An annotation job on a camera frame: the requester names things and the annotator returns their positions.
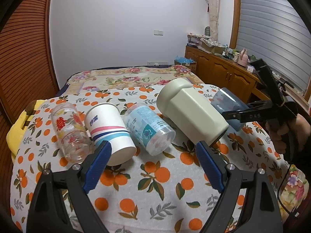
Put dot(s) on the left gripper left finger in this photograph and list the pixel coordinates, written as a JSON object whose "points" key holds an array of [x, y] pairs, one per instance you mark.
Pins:
{"points": [[47, 212]]}

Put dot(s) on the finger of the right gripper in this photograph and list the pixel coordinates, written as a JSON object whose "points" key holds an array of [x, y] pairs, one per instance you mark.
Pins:
{"points": [[256, 111]]}

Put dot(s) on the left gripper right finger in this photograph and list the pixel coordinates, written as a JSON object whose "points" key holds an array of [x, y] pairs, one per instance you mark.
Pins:
{"points": [[260, 211]]}

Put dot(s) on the blue translucent plastic cup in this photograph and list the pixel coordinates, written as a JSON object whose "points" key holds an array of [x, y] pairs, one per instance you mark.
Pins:
{"points": [[224, 100]]}

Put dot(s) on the printed clear glass cup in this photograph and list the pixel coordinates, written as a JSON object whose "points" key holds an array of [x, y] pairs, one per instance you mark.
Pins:
{"points": [[71, 133]]}

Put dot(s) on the cream ceramic faceted cup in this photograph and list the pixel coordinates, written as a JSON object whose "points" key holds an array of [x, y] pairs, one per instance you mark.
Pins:
{"points": [[192, 113]]}

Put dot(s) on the white striped paper cup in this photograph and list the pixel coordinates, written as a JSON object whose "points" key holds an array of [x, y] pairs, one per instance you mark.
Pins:
{"points": [[104, 123]]}

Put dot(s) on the clear plastic labelled cup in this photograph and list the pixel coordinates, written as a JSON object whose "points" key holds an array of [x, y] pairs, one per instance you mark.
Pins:
{"points": [[150, 130]]}

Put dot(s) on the person's right hand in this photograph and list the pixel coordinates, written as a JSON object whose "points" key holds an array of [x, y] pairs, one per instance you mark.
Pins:
{"points": [[299, 129]]}

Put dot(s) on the floral bed blanket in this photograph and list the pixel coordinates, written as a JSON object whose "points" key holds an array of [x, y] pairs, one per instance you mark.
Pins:
{"points": [[126, 77]]}

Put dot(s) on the pink tissue box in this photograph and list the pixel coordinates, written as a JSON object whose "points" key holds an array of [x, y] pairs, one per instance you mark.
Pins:
{"points": [[251, 69]]}

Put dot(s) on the green bottle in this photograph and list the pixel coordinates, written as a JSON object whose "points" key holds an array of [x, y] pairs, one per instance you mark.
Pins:
{"points": [[253, 58]]}

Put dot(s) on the pink thermos jug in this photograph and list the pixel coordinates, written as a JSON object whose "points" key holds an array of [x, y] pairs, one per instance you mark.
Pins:
{"points": [[243, 58]]}

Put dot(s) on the wooden sideboard cabinet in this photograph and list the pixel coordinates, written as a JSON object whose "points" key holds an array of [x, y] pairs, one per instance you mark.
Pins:
{"points": [[222, 72]]}

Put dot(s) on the cardboard box of clutter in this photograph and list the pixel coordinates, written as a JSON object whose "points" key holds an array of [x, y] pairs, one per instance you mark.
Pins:
{"points": [[212, 46]]}

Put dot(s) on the yellow cloth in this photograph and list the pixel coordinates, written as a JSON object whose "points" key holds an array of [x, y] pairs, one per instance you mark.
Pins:
{"points": [[18, 129]]}

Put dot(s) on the grey window blind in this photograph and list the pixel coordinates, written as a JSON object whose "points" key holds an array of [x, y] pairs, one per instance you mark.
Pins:
{"points": [[273, 31]]}

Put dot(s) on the box with blue bag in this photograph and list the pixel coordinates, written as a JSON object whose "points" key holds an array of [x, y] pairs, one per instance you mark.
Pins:
{"points": [[187, 62]]}

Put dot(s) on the small desk fan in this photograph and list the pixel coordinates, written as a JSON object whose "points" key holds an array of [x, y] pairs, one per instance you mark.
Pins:
{"points": [[207, 31]]}

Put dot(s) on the cream floral curtain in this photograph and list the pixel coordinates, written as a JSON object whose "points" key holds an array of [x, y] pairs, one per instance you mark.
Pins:
{"points": [[214, 6]]}

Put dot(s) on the brown louvered wardrobe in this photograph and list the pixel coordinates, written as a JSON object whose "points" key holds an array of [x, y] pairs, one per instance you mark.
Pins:
{"points": [[27, 72]]}

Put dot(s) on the white wall switch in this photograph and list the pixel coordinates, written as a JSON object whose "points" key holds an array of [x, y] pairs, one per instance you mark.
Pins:
{"points": [[158, 32]]}

